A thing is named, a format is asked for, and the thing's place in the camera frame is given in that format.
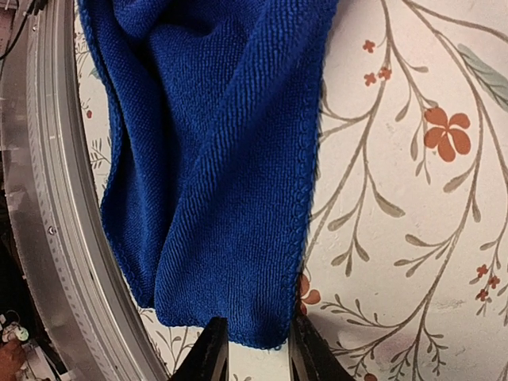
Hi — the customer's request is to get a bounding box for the blue towel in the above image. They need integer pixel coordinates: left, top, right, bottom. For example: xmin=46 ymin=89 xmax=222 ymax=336
xmin=79 ymin=1 xmax=337 ymax=349

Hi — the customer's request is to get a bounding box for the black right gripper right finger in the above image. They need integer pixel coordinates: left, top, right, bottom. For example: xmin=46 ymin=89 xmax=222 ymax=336
xmin=288 ymin=315 xmax=353 ymax=381

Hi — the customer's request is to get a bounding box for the front aluminium rail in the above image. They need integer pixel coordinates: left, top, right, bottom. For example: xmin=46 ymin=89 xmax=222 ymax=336
xmin=1 ymin=1 xmax=167 ymax=380

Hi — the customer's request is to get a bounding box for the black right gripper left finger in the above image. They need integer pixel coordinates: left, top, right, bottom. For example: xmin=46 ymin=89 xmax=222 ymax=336
xmin=170 ymin=317 xmax=229 ymax=381

